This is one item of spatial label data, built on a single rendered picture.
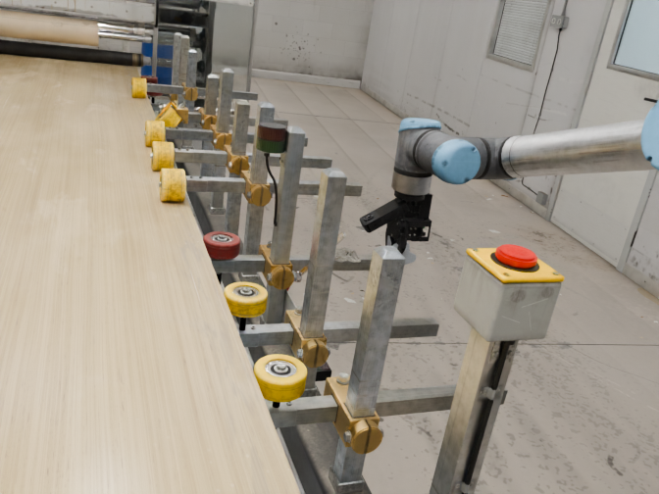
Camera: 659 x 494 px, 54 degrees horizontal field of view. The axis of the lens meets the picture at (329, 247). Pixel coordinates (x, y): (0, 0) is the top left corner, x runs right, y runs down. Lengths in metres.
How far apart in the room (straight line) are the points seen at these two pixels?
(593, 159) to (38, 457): 0.98
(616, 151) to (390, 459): 1.43
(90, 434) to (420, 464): 1.59
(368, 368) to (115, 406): 0.35
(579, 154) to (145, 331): 0.81
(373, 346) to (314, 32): 9.23
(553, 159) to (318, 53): 8.91
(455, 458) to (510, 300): 0.21
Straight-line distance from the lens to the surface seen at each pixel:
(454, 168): 1.34
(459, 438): 0.74
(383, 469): 2.25
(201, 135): 2.10
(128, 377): 0.96
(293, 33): 10.00
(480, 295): 0.64
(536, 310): 0.65
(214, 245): 1.38
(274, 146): 1.29
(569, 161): 1.27
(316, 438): 1.19
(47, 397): 0.93
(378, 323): 0.92
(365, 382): 0.97
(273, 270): 1.39
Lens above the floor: 1.45
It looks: 22 degrees down
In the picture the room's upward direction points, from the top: 9 degrees clockwise
